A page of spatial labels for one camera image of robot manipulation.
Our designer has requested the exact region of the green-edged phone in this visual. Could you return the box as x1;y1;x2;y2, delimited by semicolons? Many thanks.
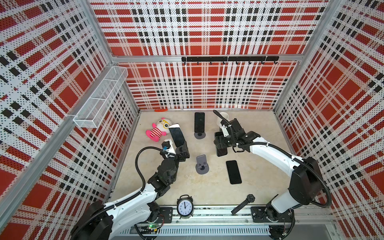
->
169;124;185;148

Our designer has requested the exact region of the purple-edged phone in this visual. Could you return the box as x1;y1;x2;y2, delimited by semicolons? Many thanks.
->
195;112;205;134

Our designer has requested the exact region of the black phone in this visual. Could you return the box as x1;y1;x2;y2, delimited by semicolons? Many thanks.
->
226;160;242;185

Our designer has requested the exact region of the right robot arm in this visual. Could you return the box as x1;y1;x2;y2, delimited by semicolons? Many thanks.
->
214;119;332;222

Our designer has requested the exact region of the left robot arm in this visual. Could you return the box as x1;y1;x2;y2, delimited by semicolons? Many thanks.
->
71;140;190;240

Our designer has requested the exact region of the grey stand back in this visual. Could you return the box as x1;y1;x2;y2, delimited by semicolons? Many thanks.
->
194;133;206;140

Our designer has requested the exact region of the grey stand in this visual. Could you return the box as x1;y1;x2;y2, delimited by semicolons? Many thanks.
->
194;133;206;140
195;155;210;175

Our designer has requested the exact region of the grey stand front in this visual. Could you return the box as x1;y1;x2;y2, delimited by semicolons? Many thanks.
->
195;155;210;175

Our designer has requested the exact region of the white mug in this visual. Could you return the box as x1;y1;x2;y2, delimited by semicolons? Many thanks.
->
217;112;230;128

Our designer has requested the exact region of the pink white plush toy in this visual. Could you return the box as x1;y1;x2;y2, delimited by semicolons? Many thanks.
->
146;118;174;142

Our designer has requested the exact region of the black alarm clock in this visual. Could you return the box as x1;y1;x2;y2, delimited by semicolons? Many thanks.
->
177;195;195;219

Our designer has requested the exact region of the black wristwatch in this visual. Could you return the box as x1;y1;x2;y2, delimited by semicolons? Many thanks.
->
231;194;255;216

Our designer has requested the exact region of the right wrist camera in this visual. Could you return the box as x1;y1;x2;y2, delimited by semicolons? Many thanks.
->
221;124;233;138

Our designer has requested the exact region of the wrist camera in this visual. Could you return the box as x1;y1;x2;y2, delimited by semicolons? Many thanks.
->
221;124;233;138
162;139;176;154

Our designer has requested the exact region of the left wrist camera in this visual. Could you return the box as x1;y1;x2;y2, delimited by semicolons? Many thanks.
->
162;139;176;154

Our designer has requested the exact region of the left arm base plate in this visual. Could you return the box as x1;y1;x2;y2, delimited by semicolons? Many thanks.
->
147;207;173;224

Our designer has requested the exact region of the black hook rail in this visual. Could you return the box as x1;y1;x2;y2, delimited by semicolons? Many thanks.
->
181;56;280;64

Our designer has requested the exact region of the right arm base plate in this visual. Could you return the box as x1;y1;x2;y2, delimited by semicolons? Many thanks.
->
251;206;293;223

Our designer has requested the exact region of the white wire basket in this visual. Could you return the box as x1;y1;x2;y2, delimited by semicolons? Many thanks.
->
74;66;128;129

